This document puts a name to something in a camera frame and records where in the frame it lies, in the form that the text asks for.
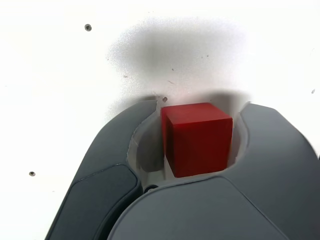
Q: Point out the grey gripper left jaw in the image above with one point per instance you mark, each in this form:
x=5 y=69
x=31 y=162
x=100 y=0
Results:
x=100 y=195

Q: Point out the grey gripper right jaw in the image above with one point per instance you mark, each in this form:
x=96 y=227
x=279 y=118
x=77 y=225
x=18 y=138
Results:
x=225 y=212

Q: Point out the red cube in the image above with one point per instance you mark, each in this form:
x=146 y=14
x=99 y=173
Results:
x=197 y=145

